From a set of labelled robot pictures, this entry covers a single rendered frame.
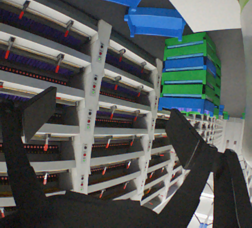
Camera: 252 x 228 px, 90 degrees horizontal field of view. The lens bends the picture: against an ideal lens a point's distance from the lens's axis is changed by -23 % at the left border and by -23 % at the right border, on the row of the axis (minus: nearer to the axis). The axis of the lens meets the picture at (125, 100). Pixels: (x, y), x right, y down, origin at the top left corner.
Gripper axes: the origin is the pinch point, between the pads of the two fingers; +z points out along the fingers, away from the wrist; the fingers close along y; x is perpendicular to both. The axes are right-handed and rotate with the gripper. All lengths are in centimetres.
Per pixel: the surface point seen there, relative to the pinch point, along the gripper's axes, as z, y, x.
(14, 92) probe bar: 43, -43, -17
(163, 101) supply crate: 76, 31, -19
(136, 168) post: 97, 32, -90
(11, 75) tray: 41, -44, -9
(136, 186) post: 88, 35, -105
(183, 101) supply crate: 66, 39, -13
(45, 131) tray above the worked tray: 45, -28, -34
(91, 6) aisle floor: 72, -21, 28
